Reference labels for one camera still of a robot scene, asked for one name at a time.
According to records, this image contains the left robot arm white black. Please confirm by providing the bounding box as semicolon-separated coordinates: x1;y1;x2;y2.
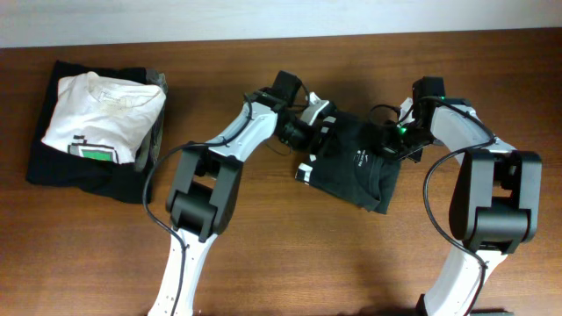
148;71;335;316

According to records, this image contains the folded black garment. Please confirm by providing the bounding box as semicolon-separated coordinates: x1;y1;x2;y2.
25;61;154;204

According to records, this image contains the folded white t-shirt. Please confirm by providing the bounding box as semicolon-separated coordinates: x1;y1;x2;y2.
41;71;166;164

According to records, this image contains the dark green t-shirt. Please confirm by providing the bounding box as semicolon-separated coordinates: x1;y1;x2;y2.
295;112;401;214

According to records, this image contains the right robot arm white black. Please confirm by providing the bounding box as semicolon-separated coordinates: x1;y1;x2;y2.
377;76;543;315

